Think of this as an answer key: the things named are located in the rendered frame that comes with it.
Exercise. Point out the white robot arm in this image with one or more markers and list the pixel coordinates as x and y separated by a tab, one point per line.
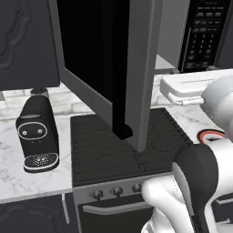
194	188

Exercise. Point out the red-rimmed round plate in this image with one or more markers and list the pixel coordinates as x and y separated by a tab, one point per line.
209	133

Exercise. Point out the white flat toaster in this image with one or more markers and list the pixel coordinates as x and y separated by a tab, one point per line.
185	86

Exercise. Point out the grey oven knob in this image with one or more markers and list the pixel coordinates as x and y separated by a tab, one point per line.
117	191
97	194
137	188

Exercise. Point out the grey microwave door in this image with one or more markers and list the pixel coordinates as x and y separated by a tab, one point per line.
142	75

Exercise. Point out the dark drawer front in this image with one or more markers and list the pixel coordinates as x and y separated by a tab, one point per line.
223	214

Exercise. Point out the black coffee machine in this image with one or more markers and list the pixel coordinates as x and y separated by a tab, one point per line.
38	133

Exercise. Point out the black hob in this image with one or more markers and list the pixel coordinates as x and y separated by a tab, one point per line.
103	151

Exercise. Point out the black microwave oven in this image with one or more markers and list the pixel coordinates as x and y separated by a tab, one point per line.
203	33

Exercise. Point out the dark wall cupboard door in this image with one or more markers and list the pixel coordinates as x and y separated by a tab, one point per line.
27	42

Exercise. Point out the grey oven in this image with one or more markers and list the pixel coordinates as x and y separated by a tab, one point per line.
115	223

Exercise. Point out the dark base cupboard door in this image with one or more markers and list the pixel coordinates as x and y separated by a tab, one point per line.
30	217

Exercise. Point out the dark wall cupboard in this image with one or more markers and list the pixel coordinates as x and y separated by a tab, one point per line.
226	33

